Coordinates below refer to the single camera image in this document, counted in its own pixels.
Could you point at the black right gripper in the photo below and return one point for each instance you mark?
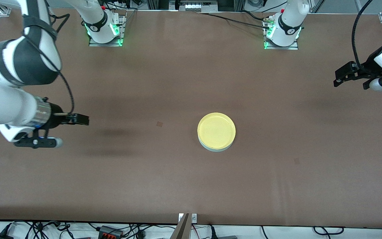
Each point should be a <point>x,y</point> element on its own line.
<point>55,119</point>

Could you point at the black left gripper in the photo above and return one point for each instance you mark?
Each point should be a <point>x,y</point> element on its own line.
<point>366,70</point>

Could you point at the yellow round plate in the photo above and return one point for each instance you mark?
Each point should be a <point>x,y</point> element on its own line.
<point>216,130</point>

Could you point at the pale green round plate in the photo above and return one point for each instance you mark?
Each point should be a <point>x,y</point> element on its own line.
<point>216,149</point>

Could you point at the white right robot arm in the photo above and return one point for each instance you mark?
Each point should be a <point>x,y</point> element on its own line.
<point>5,106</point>

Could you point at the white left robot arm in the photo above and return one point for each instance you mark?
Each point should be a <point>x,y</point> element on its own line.
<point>287,23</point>

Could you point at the black and red power strip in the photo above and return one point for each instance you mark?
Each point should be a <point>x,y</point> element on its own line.
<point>109,231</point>

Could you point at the grey rack equipment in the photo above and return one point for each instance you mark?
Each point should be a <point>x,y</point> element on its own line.
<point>194,5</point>

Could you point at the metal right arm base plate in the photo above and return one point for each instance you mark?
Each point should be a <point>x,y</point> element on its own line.
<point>106,44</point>

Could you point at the aluminium post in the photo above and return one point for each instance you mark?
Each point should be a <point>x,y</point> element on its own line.
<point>182,229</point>

